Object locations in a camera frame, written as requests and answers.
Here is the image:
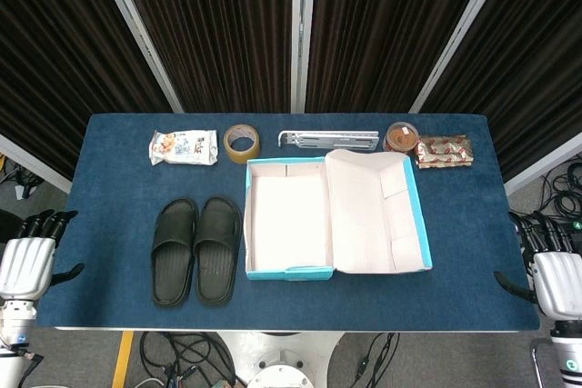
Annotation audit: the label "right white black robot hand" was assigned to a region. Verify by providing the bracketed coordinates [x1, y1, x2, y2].
[494, 210, 582, 322]

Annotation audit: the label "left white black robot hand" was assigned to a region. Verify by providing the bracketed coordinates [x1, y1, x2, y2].
[0, 209, 85, 302]

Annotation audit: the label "black rubber slipper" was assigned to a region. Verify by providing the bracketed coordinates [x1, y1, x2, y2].
[193, 195, 243, 309]
[150, 198, 200, 309]

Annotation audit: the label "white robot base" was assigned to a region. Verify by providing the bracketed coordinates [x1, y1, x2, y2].
[216, 331, 347, 388]

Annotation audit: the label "light blue open shoe box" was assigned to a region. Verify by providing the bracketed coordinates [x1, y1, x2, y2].
[243, 148, 433, 282]

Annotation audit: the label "blue table cloth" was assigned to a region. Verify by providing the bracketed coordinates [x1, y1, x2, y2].
[35, 113, 541, 333]

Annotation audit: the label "gold red wrapped package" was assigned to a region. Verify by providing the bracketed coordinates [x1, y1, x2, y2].
[412, 134, 476, 170]

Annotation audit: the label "white snack bag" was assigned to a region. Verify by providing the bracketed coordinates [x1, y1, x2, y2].
[148, 128, 219, 167]

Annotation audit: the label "dark pleated curtain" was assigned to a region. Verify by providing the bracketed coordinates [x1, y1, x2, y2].
[110, 0, 296, 114]
[420, 0, 582, 183]
[0, 0, 174, 182]
[305, 0, 497, 114]

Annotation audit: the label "round clear container brown contents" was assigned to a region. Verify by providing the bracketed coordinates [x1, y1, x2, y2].
[383, 121, 420, 154]

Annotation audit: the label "brown packing tape roll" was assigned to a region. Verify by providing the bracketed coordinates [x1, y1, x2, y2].
[222, 124, 262, 164]

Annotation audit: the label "silver metal folding stand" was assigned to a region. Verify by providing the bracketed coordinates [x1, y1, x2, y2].
[277, 129, 380, 152]

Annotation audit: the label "grey metal tube frame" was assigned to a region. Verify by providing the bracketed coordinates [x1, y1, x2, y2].
[530, 337, 555, 388]

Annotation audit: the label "black floor cable bundle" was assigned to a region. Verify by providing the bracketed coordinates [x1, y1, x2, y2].
[538, 154, 582, 225]
[0, 154, 45, 201]
[137, 331, 238, 388]

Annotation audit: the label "aluminium partition frame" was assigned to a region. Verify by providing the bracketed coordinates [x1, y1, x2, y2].
[407, 0, 517, 114]
[0, 133, 73, 194]
[89, 0, 185, 114]
[289, 0, 318, 114]
[503, 132, 582, 197]

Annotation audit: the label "black floor cable with plug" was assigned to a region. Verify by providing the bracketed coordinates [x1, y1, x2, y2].
[352, 332, 402, 383]

